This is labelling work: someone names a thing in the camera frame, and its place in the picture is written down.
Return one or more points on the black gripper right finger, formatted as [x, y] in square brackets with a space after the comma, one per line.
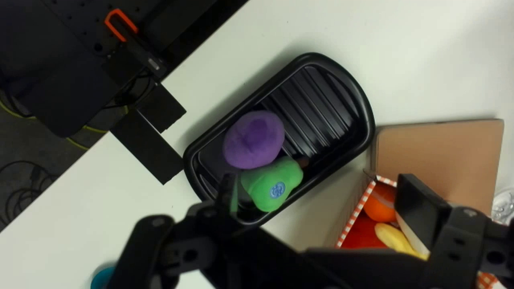
[462, 241]

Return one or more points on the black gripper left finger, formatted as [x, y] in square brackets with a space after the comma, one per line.
[209, 241]

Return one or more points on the yellow banana plushy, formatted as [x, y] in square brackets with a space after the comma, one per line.
[396, 240]

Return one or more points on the red tomato plushy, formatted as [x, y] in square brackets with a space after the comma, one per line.
[362, 235]

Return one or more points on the black plastic tray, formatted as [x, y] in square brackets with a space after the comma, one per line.
[327, 119]

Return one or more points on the orange checkered cardboard box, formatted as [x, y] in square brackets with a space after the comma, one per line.
[455, 160]

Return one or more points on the green plush fruit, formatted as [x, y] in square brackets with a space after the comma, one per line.
[270, 187]

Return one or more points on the orange plush fruit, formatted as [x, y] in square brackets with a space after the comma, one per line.
[380, 204]

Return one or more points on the purple plush ball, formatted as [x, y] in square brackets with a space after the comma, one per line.
[254, 140]

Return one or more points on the orange clamp on breadboard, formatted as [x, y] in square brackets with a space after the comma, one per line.
[120, 25]

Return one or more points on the colourful stacking ring toy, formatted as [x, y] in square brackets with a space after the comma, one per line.
[102, 277]

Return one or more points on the black mounting bracket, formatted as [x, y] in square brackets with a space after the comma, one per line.
[142, 134]

